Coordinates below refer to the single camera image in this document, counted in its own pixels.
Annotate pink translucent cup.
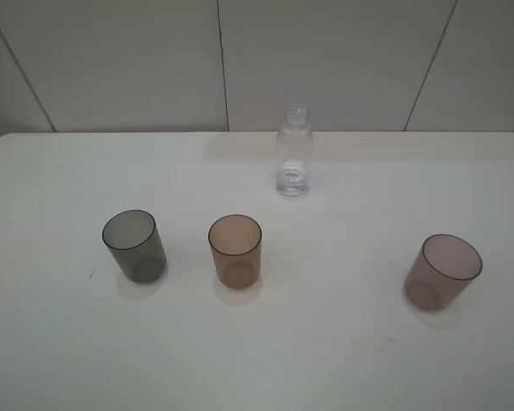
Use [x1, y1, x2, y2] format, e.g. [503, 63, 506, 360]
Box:
[403, 234, 483, 312]

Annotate grey translucent cup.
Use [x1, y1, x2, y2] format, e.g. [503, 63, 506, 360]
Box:
[101, 210, 167, 284]

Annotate brown translucent cup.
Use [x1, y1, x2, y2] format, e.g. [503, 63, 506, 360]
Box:
[207, 214, 263, 289]

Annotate clear plastic water bottle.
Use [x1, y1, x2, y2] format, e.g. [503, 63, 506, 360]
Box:
[276, 104, 314, 197]

